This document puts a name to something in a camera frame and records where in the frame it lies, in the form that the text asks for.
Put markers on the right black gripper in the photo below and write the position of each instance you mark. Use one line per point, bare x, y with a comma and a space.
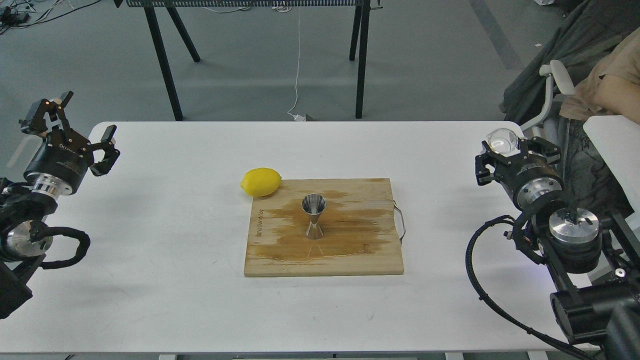
524, 176

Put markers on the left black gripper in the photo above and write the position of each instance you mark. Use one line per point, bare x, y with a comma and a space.
57, 160

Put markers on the steel double jigger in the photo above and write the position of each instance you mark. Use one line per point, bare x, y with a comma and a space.
314, 205

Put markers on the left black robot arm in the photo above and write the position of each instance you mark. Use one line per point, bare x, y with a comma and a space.
24, 236

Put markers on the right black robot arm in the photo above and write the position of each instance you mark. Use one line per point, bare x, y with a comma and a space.
593, 260

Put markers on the seated person beige shirt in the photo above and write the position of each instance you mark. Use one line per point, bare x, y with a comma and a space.
598, 133

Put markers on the dark grey jacket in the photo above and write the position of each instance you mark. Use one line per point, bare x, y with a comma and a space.
591, 31

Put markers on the wooden cutting board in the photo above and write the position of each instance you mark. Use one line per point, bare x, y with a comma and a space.
360, 237

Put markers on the yellow lemon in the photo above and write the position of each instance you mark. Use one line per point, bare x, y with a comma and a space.
261, 182

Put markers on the black trestle table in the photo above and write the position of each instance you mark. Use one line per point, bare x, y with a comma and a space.
253, 45

